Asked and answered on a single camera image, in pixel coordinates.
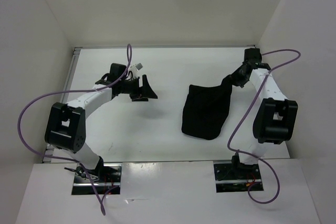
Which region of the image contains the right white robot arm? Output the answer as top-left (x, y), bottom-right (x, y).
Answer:
top-left (227, 48), bottom-right (298, 178)

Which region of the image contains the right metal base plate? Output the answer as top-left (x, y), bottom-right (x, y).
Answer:
top-left (213, 161), bottom-right (264, 193)

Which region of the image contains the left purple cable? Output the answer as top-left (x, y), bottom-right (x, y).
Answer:
top-left (17, 43), bottom-right (132, 216)

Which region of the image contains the purple cable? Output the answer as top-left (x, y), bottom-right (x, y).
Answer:
top-left (226, 48), bottom-right (301, 204)
top-left (17, 43), bottom-right (132, 216)

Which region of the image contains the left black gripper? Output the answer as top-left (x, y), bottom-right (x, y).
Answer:
top-left (119, 74), bottom-right (158, 102)

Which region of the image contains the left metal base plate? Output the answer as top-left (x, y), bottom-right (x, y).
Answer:
top-left (65, 163), bottom-right (122, 196)

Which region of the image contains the metal base plate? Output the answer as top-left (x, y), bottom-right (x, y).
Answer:
top-left (213, 161), bottom-right (264, 193)
top-left (65, 163), bottom-right (122, 196)

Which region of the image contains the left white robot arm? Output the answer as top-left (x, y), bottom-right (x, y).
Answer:
top-left (45, 63), bottom-right (158, 182)

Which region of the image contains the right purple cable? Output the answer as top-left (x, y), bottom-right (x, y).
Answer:
top-left (226, 48), bottom-right (301, 204)

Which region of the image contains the black skirt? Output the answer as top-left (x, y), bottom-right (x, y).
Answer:
top-left (181, 83), bottom-right (233, 140)

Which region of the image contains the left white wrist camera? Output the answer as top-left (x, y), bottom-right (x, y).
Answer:
top-left (128, 63), bottom-right (143, 79)

